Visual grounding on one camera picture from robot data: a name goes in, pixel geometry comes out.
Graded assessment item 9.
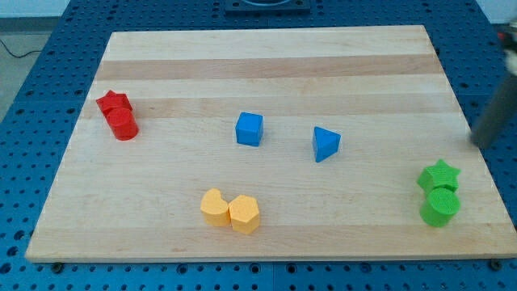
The wooden board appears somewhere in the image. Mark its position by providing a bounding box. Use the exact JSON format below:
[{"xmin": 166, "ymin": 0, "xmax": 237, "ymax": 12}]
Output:
[{"xmin": 26, "ymin": 26, "xmax": 516, "ymax": 263}]

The red star block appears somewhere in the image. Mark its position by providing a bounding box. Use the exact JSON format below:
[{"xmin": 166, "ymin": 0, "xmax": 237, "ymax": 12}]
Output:
[{"xmin": 95, "ymin": 91, "xmax": 132, "ymax": 117}]

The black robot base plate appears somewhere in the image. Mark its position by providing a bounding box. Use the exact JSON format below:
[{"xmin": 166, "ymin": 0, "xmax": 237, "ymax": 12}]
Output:
[{"xmin": 223, "ymin": 0, "xmax": 311, "ymax": 14}]

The blue cube block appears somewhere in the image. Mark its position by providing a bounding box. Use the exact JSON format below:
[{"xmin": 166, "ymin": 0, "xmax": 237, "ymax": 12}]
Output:
[{"xmin": 235, "ymin": 112, "xmax": 263, "ymax": 146}]

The yellow heart block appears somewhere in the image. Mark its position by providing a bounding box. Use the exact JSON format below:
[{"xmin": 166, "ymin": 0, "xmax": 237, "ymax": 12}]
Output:
[{"xmin": 200, "ymin": 188, "xmax": 230, "ymax": 226}]

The yellow hexagon block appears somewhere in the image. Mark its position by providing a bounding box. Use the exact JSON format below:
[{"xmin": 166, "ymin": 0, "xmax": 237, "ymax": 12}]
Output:
[{"xmin": 229, "ymin": 195, "xmax": 260, "ymax": 234}]

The red cylinder block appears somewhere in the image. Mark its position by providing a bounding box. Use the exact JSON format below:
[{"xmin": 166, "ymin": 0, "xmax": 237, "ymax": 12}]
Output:
[{"xmin": 106, "ymin": 108, "xmax": 139, "ymax": 141}]

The green cylinder block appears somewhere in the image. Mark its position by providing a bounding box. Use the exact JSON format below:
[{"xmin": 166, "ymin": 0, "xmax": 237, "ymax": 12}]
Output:
[{"xmin": 419, "ymin": 188, "xmax": 461, "ymax": 227}]

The green star block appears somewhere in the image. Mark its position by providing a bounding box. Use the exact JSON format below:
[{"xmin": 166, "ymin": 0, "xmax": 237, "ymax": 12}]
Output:
[{"xmin": 417, "ymin": 159, "xmax": 461, "ymax": 196}]

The black floor cable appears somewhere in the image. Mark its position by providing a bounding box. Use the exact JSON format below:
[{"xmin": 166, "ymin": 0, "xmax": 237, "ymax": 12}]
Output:
[{"xmin": 0, "ymin": 39, "xmax": 43, "ymax": 59}]

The blue triangular prism block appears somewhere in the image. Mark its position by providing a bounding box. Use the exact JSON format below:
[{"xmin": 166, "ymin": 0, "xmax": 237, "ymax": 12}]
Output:
[{"xmin": 312, "ymin": 126, "xmax": 341, "ymax": 162}]

